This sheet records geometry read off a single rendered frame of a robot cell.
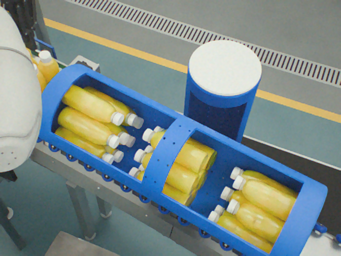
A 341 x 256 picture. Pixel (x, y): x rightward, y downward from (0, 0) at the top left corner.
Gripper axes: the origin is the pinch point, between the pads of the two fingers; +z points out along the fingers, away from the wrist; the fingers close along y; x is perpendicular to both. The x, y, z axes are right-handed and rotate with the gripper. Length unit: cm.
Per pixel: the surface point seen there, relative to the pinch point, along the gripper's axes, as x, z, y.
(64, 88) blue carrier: 10.5, 13.6, 1.4
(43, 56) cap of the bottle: -12.4, 26.3, -12.9
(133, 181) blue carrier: 42, 25, 13
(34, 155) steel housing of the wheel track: -2, 51, 12
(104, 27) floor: -78, 137, -125
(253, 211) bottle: 77, 22, 4
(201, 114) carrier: 33, 84, -59
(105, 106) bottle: 22.9, 17.8, -1.6
